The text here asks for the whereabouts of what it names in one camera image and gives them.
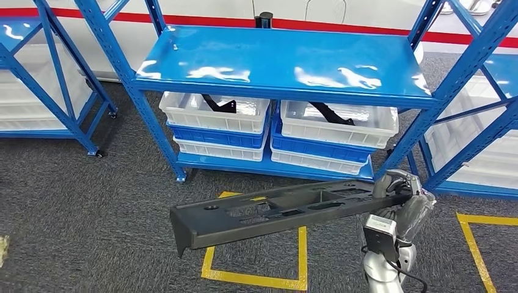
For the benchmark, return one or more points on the white plastic bin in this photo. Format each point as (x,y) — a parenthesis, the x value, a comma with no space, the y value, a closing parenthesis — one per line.
(218,153)
(32,121)
(457,137)
(336,131)
(28,81)
(214,117)
(489,178)
(315,163)

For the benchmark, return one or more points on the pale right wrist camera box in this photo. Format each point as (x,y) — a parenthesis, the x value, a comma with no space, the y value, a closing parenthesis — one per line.
(380,238)

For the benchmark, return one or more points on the yellow floor tape mark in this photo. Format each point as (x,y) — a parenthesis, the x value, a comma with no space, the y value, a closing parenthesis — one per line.
(473,246)

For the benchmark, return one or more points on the long black plastic part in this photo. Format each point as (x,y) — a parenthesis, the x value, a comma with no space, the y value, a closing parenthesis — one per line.
(263,210)

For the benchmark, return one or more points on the yellow floor tape square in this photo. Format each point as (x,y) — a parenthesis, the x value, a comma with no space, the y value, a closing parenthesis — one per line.
(301,258)

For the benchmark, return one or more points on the black cylinder post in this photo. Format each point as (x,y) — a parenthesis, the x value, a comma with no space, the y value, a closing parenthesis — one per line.
(264,20)

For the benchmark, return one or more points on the black part in bin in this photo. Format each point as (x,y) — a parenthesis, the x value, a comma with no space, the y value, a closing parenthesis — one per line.
(220,107)
(330,113)

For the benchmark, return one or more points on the blue metal shelf rack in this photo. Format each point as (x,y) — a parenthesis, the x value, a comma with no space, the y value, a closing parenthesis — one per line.
(473,149)
(60,68)
(283,52)

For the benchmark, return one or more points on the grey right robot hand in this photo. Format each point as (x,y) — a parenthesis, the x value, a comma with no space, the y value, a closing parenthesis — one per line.
(417,214)

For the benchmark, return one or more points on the pale paper scrap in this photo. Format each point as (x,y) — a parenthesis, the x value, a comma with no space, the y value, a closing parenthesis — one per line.
(3,250)

